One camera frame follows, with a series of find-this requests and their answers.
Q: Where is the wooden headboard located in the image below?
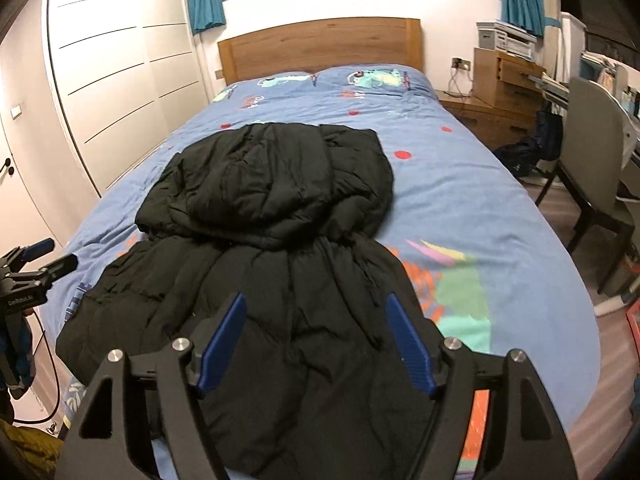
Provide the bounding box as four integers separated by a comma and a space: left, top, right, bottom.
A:
217, 18, 424, 86

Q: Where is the olive cloth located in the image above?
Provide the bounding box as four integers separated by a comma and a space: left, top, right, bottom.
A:
0, 419, 63, 480

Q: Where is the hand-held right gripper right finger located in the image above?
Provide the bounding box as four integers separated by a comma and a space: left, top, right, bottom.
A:
385, 292, 581, 480

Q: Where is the white cabinet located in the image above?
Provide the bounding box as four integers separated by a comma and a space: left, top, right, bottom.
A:
560, 11, 587, 82

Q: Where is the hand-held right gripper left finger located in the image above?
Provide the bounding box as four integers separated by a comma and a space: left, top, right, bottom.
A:
59, 291, 249, 480

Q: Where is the white desk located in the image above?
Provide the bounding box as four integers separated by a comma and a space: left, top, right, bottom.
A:
529, 50, 640, 317

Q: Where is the grey chair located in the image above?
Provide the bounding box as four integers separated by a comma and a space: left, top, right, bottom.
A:
535, 76, 640, 295

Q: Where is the person's left hand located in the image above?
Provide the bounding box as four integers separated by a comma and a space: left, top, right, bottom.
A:
0, 310, 38, 402

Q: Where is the white printer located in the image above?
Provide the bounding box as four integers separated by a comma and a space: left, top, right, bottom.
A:
476, 21, 539, 59

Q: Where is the black puffer coat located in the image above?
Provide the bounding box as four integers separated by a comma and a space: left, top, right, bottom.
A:
56, 122, 451, 480

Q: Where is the wooden nightstand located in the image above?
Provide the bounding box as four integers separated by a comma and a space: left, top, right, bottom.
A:
435, 89, 540, 150

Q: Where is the white wardrobe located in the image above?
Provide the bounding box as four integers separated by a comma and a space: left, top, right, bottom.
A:
47, 0, 211, 196

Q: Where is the dark blue hanging bag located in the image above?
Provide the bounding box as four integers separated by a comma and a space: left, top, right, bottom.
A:
535, 109, 564, 162

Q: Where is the black cable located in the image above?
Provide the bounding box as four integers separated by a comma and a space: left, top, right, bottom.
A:
15, 317, 63, 423

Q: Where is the charger cable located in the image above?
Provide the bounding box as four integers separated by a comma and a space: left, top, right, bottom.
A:
446, 67, 473, 98

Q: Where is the bed with blue cartoon sheet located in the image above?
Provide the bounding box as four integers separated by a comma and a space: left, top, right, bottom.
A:
47, 64, 602, 480

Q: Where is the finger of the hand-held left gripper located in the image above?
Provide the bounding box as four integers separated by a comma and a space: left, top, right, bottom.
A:
41, 253, 80, 285
19, 238, 56, 262

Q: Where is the wooden drawer cabinet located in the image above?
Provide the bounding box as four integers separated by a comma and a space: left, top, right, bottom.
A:
472, 47, 549, 112

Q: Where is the black backpack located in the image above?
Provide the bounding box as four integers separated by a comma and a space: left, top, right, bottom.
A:
492, 137, 544, 177

